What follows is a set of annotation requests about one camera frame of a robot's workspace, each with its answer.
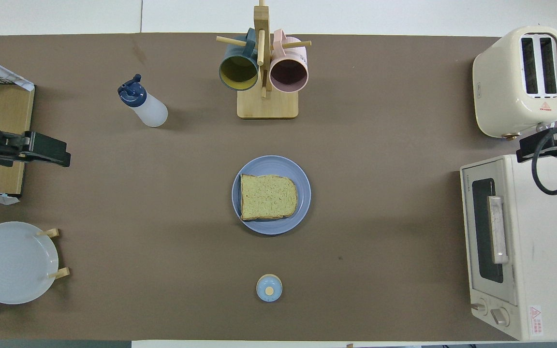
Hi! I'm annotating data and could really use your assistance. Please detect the white bottle with navy cap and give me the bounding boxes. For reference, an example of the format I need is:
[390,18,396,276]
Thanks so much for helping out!
[117,73,169,128]

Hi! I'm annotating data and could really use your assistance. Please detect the toasted bread slice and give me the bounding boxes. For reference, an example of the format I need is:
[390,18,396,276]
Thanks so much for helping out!
[240,174,299,222]

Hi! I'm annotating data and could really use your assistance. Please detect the pale grey plate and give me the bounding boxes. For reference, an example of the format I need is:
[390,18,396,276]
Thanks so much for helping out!
[0,221,59,305]

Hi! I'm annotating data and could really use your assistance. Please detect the wooden plate rack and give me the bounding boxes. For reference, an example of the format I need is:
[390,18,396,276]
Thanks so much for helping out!
[0,228,71,305]

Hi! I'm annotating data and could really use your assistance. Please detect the blue round plate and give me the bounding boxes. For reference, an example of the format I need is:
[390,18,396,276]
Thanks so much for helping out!
[232,155,312,236]

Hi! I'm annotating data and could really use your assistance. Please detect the white checkered cloth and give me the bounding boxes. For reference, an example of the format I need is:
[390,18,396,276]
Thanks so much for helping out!
[0,50,35,206]

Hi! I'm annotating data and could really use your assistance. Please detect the cream two-slot toaster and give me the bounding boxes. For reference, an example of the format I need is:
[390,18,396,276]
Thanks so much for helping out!
[472,26,557,139]

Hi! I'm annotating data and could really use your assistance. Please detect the brown table mat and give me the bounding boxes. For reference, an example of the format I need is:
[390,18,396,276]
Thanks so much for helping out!
[0,32,557,341]

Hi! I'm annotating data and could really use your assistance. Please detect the white toaster oven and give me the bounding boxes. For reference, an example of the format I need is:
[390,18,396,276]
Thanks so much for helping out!
[460,155,557,341]

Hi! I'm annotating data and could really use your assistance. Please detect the teal mug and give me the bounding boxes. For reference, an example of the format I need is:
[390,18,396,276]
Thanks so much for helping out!
[219,28,260,92]

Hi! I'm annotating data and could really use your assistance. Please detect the wooden mug rack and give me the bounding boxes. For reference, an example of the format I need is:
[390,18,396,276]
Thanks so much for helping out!
[216,0,312,119]

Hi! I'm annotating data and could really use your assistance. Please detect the pink ribbed mug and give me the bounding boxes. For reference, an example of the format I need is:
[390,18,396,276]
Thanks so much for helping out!
[269,29,309,94]

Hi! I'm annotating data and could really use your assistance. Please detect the small blue wooden-knob bell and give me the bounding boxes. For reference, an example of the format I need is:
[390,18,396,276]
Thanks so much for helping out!
[256,274,283,303]

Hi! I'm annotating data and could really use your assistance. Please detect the wooden shelf with wire basket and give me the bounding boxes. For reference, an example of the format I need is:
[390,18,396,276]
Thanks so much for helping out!
[0,68,35,195]

